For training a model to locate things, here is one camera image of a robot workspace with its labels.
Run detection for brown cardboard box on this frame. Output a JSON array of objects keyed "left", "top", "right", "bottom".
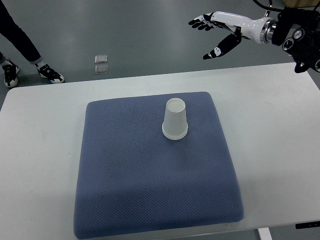
[{"left": 282, "top": 0, "right": 319, "bottom": 8}]

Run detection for white table leg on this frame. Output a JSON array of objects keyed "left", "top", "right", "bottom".
[{"left": 257, "top": 227, "right": 272, "bottom": 240}]

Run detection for left black white sneaker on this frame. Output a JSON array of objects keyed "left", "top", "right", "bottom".
[{"left": 0, "top": 59, "right": 20, "bottom": 89}]

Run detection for black white sneaker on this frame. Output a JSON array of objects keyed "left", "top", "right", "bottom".
[
  {"left": 37, "top": 64, "right": 65, "bottom": 84},
  {"left": 0, "top": 59, "right": 20, "bottom": 89}
]

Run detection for black table control panel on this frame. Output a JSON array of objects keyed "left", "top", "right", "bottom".
[{"left": 295, "top": 221, "right": 320, "bottom": 230}]

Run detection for black cable loop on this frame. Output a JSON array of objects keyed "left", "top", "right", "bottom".
[{"left": 252, "top": 0, "right": 285, "bottom": 12}]

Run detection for blue textured cushion mat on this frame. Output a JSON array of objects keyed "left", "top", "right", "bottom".
[{"left": 73, "top": 91, "right": 244, "bottom": 239}]

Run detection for right black white sneaker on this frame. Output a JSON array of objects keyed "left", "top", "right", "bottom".
[{"left": 37, "top": 64, "right": 65, "bottom": 84}]

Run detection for white paper cup on mat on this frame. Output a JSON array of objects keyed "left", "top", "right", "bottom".
[{"left": 162, "top": 97, "right": 188, "bottom": 141}]

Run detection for person leg dark trousers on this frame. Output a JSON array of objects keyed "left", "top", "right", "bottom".
[{"left": 0, "top": 1, "right": 42, "bottom": 65}]

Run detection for upper metal floor plate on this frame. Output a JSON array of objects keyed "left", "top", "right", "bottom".
[{"left": 94, "top": 54, "right": 108, "bottom": 64}]

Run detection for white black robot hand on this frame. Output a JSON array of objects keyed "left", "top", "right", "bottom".
[{"left": 188, "top": 11, "right": 275, "bottom": 60}]

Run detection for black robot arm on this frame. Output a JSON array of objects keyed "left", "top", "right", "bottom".
[{"left": 263, "top": 7, "right": 320, "bottom": 73}]

